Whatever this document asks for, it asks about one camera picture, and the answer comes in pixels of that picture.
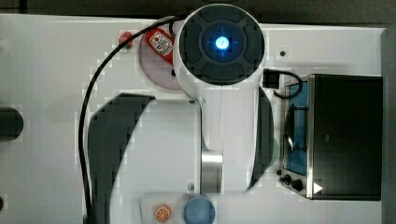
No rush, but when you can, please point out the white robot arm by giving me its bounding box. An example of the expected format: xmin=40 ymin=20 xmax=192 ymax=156
xmin=173 ymin=4 xmax=265 ymax=193

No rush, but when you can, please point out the pink round plate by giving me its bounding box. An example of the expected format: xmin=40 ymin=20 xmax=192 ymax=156
xmin=138 ymin=35 xmax=181 ymax=91

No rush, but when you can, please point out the red ketchup bottle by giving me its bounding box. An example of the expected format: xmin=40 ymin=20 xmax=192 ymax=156
xmin=144 ymin=28 xmax=175 ymax=64

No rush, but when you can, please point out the green round plate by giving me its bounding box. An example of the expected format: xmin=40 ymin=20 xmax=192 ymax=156
xmin=269 ymin=140 xmax=280 ymax=166

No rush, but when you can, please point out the blue bowl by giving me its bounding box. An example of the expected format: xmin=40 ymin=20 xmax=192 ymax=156
xmin=183 ymin=196 xmax=216 ymax=224

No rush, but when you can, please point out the red strawberry toy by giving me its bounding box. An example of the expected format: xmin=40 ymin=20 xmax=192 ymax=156
xmin=119 ymin=32 xmax=133 ymax=49

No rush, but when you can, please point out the orange slice toy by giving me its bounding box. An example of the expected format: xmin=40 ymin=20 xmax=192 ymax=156
xmin=154 ymin=203 xmax=172 ymax=223

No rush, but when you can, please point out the black toaster oven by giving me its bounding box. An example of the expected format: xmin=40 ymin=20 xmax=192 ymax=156
xmin=277 ymin=74 xmax=383 ymax=201

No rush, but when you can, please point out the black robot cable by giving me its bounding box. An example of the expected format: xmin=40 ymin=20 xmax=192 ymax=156
xmin=78 ymin=14 xmax=188 ymax=224

